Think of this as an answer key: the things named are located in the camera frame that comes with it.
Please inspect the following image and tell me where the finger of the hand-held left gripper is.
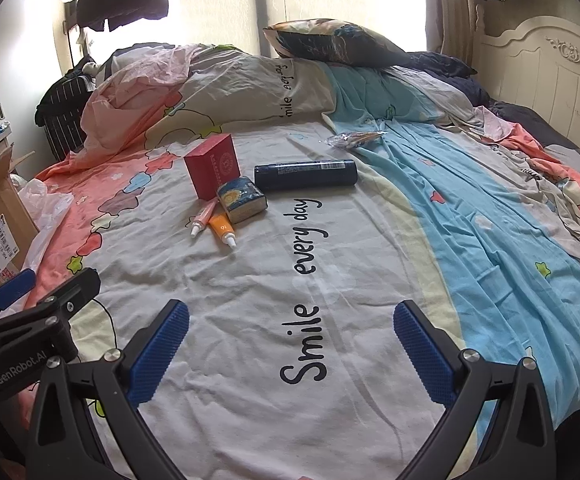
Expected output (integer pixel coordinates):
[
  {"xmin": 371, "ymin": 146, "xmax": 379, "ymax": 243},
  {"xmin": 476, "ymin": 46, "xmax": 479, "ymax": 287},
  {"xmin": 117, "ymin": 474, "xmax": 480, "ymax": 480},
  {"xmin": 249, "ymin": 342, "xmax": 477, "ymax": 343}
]
[
  {"xmin": 0, "ymin": 268, "xmax": 37, "ymax": 331},
  {"xmin": 0, "ymin": 267, "xmax": 102, "ymax": 342}
]

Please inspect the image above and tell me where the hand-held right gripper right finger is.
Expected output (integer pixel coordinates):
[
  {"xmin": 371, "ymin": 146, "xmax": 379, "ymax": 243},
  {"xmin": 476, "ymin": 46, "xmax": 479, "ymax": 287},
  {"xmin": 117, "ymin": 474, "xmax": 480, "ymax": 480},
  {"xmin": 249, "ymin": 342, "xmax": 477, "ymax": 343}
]
[{"xmin": 392, "ymin": 300, "xmax": 557, "ymax": 480}]

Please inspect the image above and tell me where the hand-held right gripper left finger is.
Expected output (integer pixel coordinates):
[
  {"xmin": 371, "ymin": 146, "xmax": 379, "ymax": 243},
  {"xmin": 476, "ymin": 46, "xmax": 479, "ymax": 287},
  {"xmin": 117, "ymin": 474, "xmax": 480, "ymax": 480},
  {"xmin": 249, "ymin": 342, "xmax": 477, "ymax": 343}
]
[{"xmin": 24, "ymin": 299, "xmax": 206, "ymax": 480}]

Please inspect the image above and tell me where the orange white tube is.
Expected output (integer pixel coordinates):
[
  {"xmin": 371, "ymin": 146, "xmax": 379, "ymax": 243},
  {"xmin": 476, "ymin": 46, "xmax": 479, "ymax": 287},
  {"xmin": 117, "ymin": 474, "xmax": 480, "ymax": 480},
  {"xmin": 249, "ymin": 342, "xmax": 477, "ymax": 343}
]
[{"xmin": 208, "ymin": 212, "xmax": 237, "ymax": 250}]

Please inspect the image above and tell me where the pink white tube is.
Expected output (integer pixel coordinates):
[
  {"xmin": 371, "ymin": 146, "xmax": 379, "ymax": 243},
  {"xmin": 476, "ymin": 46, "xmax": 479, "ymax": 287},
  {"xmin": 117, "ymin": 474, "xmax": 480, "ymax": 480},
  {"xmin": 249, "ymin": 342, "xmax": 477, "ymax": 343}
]
[{"xmin": 190, "ymin": 197, "xmax": 220, "ymax": 238}]

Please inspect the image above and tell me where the white plastic bag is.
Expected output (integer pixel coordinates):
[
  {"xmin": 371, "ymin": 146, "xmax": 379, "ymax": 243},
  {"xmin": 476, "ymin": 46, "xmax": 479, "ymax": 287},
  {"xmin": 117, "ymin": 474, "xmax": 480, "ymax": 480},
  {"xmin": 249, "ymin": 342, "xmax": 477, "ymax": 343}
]
[{"xmin": 17, "ymin": 177, "xmax": 74, "ymax": 271}]

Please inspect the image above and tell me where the printed bed sheet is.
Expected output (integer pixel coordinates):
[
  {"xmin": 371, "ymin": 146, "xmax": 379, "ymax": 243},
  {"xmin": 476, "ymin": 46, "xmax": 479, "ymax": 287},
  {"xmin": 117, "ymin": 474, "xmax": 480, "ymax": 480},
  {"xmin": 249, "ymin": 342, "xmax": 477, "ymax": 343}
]
[{"xmin": 22, "ymin": 110, "xmax": 580, "ymax": 480}]

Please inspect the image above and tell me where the blue yellow tissue pack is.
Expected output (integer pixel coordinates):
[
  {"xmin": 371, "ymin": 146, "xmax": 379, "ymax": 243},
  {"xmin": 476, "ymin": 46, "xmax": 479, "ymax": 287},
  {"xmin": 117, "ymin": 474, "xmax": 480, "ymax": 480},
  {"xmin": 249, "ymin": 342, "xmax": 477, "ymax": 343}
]
[{"xmin": 216, "ymin": 176, "xmax": 268, "ymax": 224}]

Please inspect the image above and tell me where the black striped bag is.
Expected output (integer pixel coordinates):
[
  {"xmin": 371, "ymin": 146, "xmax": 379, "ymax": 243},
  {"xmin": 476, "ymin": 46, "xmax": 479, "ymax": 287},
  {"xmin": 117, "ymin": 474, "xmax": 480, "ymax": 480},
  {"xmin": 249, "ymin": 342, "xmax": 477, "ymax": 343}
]
[{"xmin": 35, "ymin": 72, "xmax": 97, "ymax": 158}]

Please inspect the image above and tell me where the red box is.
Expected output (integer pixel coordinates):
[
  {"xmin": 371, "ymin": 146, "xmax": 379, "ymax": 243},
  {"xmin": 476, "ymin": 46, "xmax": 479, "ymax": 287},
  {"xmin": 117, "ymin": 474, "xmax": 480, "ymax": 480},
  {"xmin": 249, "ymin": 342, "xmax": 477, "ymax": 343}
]
[{"xmin": 183, "ymin": 133, "xmax": 241, "ymax": 201}]

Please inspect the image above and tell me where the pink crumpled cloth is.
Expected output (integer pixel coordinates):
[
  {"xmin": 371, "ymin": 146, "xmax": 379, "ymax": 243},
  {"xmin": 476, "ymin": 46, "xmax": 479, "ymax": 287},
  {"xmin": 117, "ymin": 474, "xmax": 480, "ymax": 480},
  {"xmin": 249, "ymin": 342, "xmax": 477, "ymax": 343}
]
[{"xmin": 80, "ymin": 44, "xmax": 206, "ymax": 153}]

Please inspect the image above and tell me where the dark blue cylindrical bottle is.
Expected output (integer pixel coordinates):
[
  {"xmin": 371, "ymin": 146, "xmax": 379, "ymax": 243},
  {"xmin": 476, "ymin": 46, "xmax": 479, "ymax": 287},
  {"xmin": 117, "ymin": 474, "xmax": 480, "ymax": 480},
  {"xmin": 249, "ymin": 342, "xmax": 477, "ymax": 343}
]
[{"xmin": 254, "ymin": 159, "xmax": 359, "ymax": 192}]

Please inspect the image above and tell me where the crumpled printed cover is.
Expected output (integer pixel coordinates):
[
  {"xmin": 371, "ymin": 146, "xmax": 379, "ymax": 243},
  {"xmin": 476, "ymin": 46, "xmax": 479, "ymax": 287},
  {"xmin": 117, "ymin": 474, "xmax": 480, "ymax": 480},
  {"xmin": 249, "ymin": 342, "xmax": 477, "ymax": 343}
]
[{"xmin": 445, "ymin": 105, "xmax": 580, "ymax": 266}]

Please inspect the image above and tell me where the clear plastic wrapper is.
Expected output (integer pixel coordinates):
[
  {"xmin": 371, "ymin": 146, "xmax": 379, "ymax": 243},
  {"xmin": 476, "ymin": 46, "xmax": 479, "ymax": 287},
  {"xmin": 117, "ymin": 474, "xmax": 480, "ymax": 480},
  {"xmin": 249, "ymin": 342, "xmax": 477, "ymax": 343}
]
[{"xmin": 325, "ymin": 130, "xmax": 388, "ymax": 150}]

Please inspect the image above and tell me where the printed folded duvet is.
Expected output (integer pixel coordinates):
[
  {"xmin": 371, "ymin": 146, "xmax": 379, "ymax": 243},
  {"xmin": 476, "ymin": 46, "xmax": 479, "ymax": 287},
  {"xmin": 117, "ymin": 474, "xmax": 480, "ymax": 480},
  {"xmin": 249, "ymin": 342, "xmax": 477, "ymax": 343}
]
[{"xmin": 145, "ymin": 52, "xmax": 338, "ymax": 151}]

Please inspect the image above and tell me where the dark blanket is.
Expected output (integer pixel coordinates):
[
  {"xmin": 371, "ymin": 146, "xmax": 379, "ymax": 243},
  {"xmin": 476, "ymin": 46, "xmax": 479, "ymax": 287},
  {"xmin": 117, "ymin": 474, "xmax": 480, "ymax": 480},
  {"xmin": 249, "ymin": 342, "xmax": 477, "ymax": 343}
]
[{"xmin": 395, "ymin": 51, "xmax": 580, "ymax": 153}]

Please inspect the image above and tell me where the cream carved headboard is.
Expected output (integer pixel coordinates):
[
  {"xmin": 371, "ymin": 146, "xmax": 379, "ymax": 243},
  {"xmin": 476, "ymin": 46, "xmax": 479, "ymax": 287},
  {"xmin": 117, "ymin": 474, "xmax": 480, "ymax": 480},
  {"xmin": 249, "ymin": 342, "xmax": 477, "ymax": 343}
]
[{"xmin": 475, "ymin": 15, "xmax": 580, "ymax": 171}]

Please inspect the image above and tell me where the dark patterned pillow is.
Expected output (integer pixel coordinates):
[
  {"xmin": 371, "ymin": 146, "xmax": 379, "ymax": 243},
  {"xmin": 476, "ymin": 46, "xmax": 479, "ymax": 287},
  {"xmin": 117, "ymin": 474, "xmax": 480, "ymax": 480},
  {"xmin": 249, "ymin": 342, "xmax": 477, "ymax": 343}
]
[{"xmin": 262, "ymin": 19, "xmax": 411, "ymax": 68}]

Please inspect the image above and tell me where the beige curtain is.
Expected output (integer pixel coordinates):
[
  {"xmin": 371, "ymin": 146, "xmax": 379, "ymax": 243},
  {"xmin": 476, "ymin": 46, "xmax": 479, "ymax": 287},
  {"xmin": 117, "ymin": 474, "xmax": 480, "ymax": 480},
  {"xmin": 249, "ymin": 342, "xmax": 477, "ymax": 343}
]
[{"xmin": 422, "ymin": 0, "xmax": 477, "ymax": 63}]

